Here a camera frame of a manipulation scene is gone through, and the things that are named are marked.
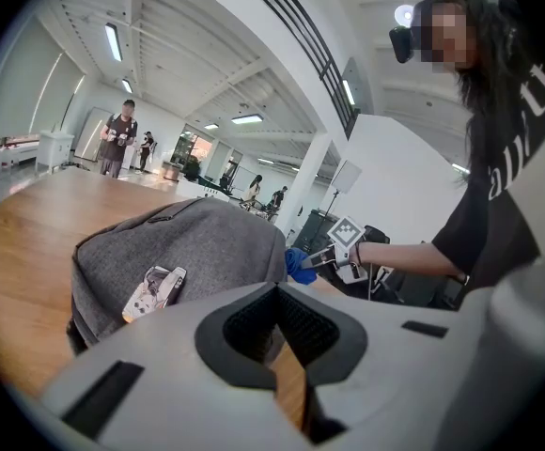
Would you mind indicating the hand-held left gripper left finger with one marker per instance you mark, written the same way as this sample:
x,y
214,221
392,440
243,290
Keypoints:
x,y
160,383

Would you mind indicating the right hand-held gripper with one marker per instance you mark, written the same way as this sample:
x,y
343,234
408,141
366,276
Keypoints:
x,y
347,233

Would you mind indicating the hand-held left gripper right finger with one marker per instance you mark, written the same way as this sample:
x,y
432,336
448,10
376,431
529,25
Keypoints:
x,y
394,369

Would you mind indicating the blue cloth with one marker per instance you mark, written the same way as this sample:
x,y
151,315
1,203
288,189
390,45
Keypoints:
x,y
300,268

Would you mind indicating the grey backpack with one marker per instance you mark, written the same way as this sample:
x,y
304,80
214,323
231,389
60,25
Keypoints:
x,y
197,247

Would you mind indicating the person's right forearm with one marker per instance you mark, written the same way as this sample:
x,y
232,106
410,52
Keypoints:
x,y
409,259

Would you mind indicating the large black equipment case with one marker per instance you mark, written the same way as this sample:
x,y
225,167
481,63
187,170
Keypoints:
x,y
317,230

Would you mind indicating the black light stand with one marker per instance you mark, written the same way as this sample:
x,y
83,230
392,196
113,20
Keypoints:
x,y
333,202

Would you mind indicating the white softbox panel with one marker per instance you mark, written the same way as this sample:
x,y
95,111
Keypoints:
x,y
346,176

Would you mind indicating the white whiteboard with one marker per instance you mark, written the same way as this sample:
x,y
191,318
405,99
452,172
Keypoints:
x,y
249,177

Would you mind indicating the white counter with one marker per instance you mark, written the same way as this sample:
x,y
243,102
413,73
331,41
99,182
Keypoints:
x,y
197,190

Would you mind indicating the person's black shirt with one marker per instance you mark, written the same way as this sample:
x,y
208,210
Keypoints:
x,y
470,233

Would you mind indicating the green potted plant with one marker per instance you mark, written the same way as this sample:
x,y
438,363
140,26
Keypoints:
x,y
191,167

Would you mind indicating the large glass window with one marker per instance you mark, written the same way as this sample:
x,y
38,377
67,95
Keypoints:
x,y
195,144

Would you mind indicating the square waste bin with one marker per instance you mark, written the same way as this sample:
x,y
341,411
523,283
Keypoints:
x,y
171,171

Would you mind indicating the black metal railing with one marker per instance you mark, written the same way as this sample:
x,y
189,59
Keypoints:
x,y
310,31

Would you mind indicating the person's face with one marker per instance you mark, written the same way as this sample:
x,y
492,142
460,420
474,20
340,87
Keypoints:
x,y
446,35

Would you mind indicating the small white cabinet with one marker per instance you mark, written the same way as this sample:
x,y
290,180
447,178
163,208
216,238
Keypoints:
x,y
55,148

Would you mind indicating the white standing panel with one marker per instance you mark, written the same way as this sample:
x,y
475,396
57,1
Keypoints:
x,y
95,134

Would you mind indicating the round ceiling light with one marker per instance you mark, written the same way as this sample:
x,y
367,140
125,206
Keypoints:
x,y
405,13

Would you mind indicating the long ceiling strip light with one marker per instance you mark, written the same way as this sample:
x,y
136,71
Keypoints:
x,y
127,85
113,40

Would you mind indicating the long white low shelf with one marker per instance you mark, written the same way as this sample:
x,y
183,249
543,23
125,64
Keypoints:
x,y
14,144

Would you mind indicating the black head camera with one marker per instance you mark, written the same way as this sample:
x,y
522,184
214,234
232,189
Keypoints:
x,y
401,45

